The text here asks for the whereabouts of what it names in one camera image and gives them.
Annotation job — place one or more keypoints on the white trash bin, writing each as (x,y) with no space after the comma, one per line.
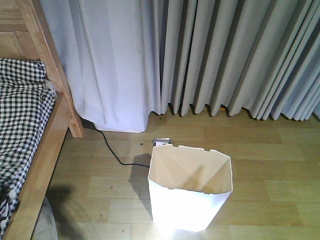
(188,186)

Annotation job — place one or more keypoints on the floor power socket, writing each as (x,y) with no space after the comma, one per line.
(160,141)

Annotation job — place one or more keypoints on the white sheer curtain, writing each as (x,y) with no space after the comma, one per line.
(110,53)

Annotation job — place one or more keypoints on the grey pleated curtain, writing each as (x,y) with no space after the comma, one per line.
(259,55)

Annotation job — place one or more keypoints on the black white checkered blanket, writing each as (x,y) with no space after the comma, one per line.
(27,100)

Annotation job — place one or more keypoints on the grey round rug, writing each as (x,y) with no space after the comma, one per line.
(45,227)

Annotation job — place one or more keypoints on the wooden bed frame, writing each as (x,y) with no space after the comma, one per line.
(25,35)

